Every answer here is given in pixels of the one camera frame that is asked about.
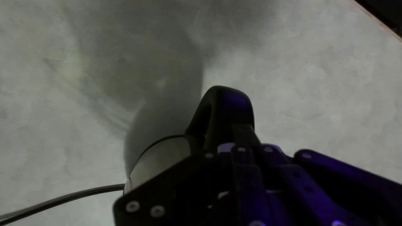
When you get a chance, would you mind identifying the stainless steel electric kettle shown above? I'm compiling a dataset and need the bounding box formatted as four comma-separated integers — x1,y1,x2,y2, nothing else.
122,84,258,195

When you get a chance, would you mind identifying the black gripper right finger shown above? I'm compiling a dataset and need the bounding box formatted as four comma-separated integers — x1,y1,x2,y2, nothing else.
250,143,402,226

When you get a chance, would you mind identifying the black kettle power cable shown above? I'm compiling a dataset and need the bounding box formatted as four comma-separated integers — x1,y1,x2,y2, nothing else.
0,182,127,226

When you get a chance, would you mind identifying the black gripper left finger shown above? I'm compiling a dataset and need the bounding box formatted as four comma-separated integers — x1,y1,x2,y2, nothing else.
112,141,267,226

